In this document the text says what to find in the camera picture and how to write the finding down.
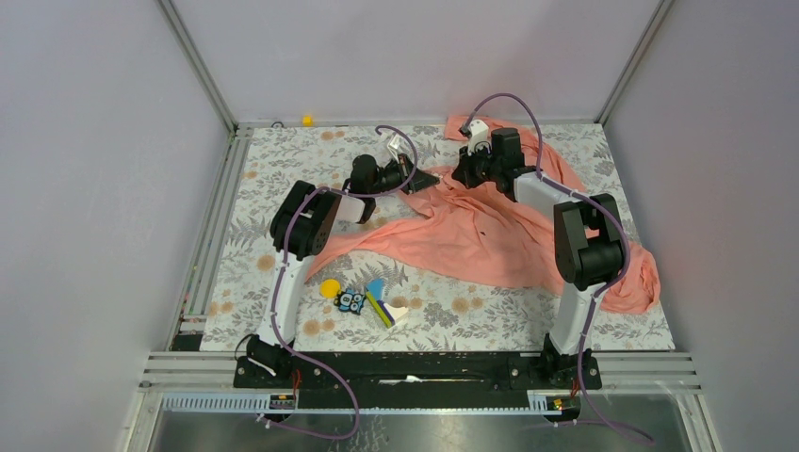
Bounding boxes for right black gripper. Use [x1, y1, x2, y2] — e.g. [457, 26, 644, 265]
[451, 142, 501, 190]

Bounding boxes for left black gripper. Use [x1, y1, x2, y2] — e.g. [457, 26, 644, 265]
[367, 153, 438, 197]

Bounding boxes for salmon pink jacket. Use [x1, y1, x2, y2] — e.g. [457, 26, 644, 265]
[306, 144, 661, 315]

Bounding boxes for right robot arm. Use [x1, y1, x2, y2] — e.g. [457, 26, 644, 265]
[452, 121, 630, 391]

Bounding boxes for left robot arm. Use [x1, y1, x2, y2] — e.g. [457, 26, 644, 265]
[234, 153, 439, 388]

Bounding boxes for blue triangular block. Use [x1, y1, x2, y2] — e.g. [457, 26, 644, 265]
[366, 279, 384, 300]

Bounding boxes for floral patterned mat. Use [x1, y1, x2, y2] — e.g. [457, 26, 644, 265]
[200, 124, 675, 351]

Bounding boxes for white arch block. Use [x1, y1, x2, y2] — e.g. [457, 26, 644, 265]
[383, 304, 409, 328]

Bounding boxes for black owl toy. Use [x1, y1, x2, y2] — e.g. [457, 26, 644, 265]
[334, 289, 367, 315]

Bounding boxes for green purple flat block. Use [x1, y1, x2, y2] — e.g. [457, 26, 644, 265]
[366, 291, 396, 329]

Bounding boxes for yellow round disc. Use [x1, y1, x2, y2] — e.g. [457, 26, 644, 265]
[319, 279, 341, 299]

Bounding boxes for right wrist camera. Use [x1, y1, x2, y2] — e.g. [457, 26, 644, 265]
[459, 120, 491, 155]

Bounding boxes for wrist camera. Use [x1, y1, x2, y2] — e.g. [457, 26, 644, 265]
[385, 135, 405, 161]
[459, 120, 491, 155]

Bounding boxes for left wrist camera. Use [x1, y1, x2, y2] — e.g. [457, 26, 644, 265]
[385, 135, 405, 161]

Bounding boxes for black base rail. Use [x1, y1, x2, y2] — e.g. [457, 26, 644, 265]
[237, 352, 578, 410]

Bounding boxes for white slotted cable duct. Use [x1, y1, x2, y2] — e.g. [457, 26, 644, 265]
[163, 391, 563, 417]

